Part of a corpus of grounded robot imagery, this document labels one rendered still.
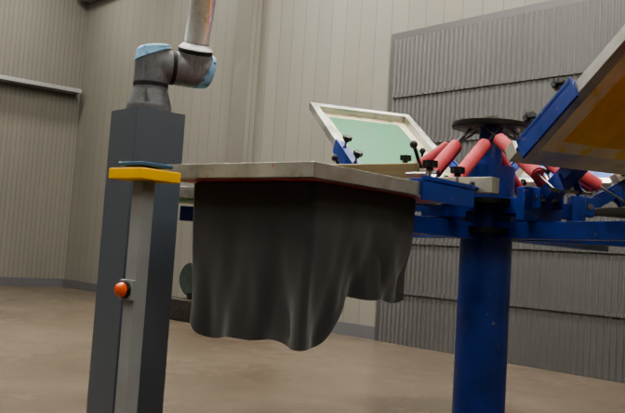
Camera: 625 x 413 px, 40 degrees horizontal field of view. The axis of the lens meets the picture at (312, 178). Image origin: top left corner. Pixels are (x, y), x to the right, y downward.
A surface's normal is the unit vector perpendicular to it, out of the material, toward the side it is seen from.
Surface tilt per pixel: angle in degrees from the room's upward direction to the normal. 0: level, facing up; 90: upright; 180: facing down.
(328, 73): 90
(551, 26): 90
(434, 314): 90
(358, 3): 90
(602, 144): 148
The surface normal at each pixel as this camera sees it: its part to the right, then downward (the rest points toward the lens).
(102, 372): -0.76, -0.11
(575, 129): 0.14, 0.81
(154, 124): 0.64, -0.03
